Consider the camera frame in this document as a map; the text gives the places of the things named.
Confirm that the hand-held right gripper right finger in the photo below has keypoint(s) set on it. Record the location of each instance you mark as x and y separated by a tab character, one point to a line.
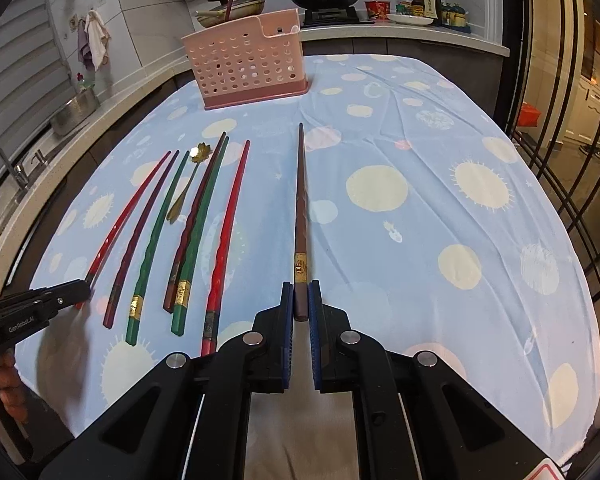
316	335

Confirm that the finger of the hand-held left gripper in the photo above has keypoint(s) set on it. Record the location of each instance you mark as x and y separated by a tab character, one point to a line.
67	294

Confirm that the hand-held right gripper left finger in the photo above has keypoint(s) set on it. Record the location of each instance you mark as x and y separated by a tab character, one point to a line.
286	335

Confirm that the red chopstick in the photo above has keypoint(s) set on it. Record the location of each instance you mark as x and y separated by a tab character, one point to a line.
97	262
215	300

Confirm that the maroon chopstick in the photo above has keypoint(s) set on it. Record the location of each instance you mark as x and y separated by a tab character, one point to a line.
114	300
171	287

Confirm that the green chopstick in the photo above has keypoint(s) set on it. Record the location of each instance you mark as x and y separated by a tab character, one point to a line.
142	280
180	320

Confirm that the brown chopstick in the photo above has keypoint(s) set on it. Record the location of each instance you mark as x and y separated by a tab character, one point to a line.
300	210

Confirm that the gold leaf spoon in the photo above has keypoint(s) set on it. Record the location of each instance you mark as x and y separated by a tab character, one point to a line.
200	150

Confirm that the pink perforated utensil basket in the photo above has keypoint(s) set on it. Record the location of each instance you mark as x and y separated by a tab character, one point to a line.
240	70

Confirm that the person's left hand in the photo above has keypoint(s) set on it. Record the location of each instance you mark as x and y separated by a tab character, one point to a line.
6	390

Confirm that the blue printed tablecloth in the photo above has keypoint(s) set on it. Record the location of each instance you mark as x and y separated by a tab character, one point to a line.
405	260

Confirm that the chrome faucet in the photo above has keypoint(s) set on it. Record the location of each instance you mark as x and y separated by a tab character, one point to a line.
15	170

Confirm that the small chrome tap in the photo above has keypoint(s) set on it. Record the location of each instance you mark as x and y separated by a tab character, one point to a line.
40	158

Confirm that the steel basin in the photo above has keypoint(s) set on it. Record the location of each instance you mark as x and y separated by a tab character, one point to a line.
75	112

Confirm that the green dish soap bottle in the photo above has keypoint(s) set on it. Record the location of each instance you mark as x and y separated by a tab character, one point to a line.
85	82

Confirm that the grey window blind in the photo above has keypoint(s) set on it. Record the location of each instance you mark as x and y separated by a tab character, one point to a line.
20	75

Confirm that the purple towel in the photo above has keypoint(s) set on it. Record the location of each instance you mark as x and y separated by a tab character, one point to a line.
84	42

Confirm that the white towel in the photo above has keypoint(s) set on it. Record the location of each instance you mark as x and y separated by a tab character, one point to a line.
99	40

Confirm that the black gas stove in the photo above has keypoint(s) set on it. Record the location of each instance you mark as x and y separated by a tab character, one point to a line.
330	15

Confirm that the beige frying pan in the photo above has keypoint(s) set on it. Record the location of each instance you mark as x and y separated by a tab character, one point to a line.
235	12

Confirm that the white plate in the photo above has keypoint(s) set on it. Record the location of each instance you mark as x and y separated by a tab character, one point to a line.
410	20

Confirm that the red instant noodle cup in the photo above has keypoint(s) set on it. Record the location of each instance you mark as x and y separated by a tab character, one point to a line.
377	10

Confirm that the glass sliding door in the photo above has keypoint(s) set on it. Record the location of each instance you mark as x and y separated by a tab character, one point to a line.
570	110

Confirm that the small seasoning jar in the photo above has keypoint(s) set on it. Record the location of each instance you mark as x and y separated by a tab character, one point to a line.
447	14
459	15

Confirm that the wall socket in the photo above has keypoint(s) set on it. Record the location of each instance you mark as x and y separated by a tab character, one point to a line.
71	22

